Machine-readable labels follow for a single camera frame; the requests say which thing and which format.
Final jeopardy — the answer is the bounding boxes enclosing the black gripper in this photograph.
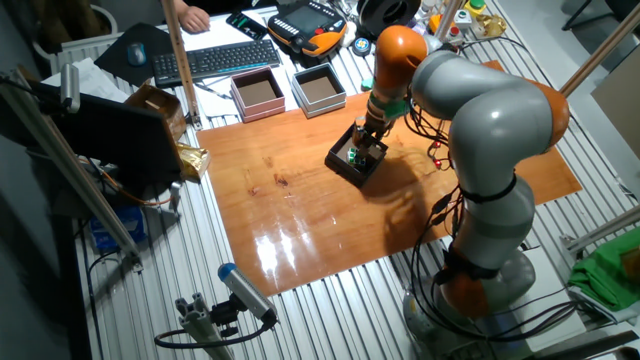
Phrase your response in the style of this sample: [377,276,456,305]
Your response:
[356,115,391,158]

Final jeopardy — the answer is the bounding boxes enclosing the black gift box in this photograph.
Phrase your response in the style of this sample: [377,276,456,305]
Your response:
[324,123,390,190]

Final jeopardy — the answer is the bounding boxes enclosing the light blue gift box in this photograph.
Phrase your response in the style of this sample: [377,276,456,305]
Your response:
[290,62,348,120]

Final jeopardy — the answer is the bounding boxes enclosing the pink gift box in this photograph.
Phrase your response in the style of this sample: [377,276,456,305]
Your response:
[229,65,286,124]

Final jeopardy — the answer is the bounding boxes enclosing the white box with red button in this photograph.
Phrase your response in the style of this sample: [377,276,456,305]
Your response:
[444,24,465,49]

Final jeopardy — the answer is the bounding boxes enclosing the brown cardboard box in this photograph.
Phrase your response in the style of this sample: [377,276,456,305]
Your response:
[124,82,187,141]

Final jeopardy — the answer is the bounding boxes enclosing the person's bare hand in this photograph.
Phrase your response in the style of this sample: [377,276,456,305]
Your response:
[174,0,212,35]

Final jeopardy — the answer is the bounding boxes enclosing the orange wooden board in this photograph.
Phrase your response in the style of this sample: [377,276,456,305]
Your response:
[196,59,584,297]

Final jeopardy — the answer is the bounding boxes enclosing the white rounded plastic object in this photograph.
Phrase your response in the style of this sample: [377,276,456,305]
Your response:
[341,20,357,49]

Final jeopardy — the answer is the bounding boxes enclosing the black filament spool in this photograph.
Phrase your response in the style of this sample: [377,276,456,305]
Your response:
[357,0,422,39]

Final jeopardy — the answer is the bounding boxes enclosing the orange and black teach pendant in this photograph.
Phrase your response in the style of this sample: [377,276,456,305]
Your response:
[267,0,349,59]

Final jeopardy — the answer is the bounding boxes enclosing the golden crinkled object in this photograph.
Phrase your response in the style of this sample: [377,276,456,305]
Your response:
[472,13,509,40]

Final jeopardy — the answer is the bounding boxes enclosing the black smartphone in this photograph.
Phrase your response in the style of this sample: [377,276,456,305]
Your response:
[225,10,269,41]

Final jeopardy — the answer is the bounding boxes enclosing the gold foil bag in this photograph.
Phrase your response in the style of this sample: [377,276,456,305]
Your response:
[175,142,211,184]

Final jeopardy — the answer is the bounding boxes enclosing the black computer keyboard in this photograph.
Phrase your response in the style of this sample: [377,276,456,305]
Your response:
[151,38,282,89]

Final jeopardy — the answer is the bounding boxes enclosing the white paper sheet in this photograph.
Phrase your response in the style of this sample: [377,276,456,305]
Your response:
[180,10,274,55]

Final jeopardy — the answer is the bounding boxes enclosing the short aluminium profile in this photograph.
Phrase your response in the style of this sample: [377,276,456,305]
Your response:
[559,204,640,254]

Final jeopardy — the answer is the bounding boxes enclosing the black flat monitor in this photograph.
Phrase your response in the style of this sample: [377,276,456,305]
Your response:
[29,82,184,187]

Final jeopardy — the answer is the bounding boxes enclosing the blue-grey computer mouse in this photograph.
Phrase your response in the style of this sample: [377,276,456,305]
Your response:
[126,41,148,67]

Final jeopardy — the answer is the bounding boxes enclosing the beige flat panel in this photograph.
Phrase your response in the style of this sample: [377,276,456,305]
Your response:
[591,47,640,159]

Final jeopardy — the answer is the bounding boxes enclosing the blue packet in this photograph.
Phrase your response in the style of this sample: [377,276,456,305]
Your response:
[89,204,147,254]

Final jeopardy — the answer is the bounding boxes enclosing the green cloth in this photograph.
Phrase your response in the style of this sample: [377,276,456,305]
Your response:
[568,227,640,312]

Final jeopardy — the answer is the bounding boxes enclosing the black mouse pad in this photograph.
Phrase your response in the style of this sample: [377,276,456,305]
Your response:
[93,22,174,87]

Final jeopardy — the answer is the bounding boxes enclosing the stack of white papers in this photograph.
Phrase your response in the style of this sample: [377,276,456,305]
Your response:
[42,57,131,104]

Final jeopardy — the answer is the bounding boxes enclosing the white round basket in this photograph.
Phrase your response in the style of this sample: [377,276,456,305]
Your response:
[32,3,119,64]

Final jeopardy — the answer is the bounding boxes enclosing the long aluminium profile bar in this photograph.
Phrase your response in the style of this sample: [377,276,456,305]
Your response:
[0,69,144,271]

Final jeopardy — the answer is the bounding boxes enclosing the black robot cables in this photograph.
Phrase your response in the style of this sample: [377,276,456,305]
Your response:
[399,37,581,346]

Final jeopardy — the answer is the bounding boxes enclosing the silver metal post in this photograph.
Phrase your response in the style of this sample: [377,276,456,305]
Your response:
[433,0,465,41]

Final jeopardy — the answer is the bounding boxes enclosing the small white switch box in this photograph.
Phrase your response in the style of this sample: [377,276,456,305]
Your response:
[453,8,474,30]

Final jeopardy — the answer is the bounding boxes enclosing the silver camera with blue cap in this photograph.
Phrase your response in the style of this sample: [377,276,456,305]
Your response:
[217,262,279,326]

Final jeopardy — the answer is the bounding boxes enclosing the wooden frame post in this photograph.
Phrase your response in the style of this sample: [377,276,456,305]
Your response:
[160,0,203,130]
[559,4,640,99]

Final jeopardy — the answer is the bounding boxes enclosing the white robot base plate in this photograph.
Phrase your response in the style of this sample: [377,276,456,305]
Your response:
[499,247,587,351]

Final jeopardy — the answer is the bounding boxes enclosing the orange cable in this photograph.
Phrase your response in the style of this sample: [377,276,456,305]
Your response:
[82,157,174,207]

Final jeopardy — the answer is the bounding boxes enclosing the aluminium camera mount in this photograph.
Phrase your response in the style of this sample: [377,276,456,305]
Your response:
[174,292,236,360]

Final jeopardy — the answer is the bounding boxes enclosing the black camera cable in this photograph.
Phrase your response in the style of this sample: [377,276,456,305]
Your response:
[153,319,275,350]

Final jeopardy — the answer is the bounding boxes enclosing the silver depth camera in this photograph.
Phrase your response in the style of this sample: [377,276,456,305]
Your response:
[59,62,81,114]

